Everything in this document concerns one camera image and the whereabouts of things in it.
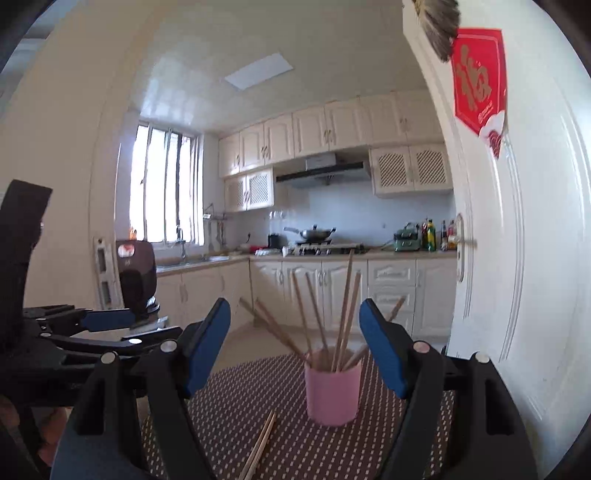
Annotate window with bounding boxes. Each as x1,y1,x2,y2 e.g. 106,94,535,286
128,121,204,247

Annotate silver door handle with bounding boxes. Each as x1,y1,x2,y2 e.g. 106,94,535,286
455,213,477,283

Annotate lower kitchen cabinets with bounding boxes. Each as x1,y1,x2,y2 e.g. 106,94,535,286
156,253,456,339

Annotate dark sauce bottle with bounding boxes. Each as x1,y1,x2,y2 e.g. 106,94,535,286
440,221,449,251

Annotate green bottle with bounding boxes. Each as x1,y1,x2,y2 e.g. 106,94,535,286
426,219,437,252

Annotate black kettle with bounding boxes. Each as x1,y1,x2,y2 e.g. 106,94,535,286
267,234,283,250

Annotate feather fan on door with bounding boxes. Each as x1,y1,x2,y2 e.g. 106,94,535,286
413,0,461,63

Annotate pink cup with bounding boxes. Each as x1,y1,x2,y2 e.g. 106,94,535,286
304,350,363,427

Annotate upper kitchen cabinets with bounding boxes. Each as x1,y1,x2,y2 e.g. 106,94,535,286
218,90,453,212

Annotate orange bottle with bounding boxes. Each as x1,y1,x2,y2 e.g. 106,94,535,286
447,220,457,250

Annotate red fu door poster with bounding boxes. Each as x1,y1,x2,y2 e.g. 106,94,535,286
451,28,507,158

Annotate black wok with lid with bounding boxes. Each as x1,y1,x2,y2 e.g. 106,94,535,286
283,225,335,243

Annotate black air fryer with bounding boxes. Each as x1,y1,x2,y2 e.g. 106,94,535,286
116,240,159,322

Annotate ceiling light panel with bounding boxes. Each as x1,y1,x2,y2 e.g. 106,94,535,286
224,52,294,91

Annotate wooden chopstick in cup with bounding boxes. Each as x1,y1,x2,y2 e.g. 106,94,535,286
290,270,315,368
304,273,329,371

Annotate white door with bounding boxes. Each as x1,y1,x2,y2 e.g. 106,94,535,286
403,1,590,479

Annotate wall utensil rack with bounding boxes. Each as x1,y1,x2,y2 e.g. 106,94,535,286
202,203,226,252

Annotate brown polka dot tablecloth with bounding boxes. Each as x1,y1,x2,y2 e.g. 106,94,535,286
186,355,406,479

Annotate green electric cooker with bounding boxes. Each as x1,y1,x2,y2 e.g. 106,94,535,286
394,222,421,252

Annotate kitchen cabinets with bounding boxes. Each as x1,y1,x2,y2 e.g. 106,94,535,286
218,90,453,212
156,253,456,339

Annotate black range hood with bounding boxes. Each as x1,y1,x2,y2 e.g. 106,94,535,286
276,153,372,189

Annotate gas stove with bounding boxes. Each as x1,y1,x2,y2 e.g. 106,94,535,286
284,241,369,256

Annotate dark wooden chopstick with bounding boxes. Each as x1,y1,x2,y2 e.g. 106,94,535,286
238,297,311,366

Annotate sink faucet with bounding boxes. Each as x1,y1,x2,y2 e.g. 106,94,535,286
174,226,187,264

